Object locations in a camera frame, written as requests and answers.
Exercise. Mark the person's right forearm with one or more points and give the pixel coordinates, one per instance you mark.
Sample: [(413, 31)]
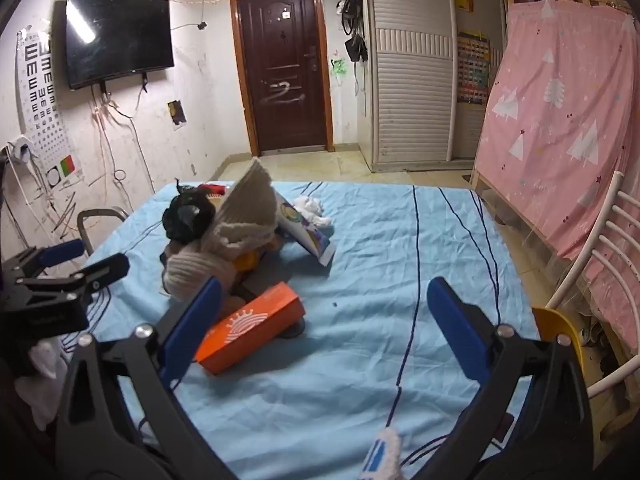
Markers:
[(382, 455)]

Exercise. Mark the colourful grid wall chart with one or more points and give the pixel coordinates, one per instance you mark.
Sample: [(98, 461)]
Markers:
[(472, 67)]

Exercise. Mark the eye chart poster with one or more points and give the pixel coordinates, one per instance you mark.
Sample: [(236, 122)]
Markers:
[(45, 110)]

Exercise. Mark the yellow plastic bin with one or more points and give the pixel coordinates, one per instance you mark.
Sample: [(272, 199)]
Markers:
[(555, 322)]

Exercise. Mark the black plastic bag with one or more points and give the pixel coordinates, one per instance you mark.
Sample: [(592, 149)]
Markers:
[(185, 215)]

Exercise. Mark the orange cardboard box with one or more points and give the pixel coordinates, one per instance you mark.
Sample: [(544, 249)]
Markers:
[(250, 327)]

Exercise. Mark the grey round-headed utensil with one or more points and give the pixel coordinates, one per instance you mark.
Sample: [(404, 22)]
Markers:
[(294, 331)]

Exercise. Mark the black hanging bag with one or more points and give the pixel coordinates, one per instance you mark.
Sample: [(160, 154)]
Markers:
[(352, 5), (356, 49)]

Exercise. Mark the yellow wardrobe poster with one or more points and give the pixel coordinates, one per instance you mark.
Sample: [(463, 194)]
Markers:
[(463, 0)]

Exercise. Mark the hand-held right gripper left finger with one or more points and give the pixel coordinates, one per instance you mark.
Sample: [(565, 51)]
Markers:
[(192, 330)]

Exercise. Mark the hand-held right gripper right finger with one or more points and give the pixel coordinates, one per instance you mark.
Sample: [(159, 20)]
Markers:
[(455, 330)]

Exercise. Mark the person's left forearm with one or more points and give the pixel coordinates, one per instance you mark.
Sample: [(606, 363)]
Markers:
[(42, 385)]

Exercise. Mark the beige knit scarf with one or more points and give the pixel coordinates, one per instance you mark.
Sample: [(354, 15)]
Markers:
[(245, 205)]

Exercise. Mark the dark brown door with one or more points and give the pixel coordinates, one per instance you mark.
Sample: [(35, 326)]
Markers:
[(282, 60)]

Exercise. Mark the black wall television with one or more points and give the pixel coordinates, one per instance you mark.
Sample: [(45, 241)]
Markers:
[(120, 35)]

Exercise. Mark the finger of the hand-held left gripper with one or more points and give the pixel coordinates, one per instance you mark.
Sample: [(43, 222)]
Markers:
[(62, 252), (102, 270)]

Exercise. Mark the colourful picture book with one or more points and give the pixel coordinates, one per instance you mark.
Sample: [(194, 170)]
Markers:
[(305, 235)]

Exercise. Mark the grey metal chair frame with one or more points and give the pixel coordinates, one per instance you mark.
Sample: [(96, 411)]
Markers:
[(85, 220)]

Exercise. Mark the white metal chair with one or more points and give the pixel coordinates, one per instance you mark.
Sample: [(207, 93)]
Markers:
[(614, 182)]

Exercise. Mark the pink tree-print curtain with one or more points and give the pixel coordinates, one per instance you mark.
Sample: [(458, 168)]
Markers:
[(560, 135)]

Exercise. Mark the white slatted wardrobe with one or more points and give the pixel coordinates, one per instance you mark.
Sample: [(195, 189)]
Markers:
[(415, 85)]

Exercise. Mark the light blue striped sheet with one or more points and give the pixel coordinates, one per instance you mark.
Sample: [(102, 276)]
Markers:
[(380, 260)]

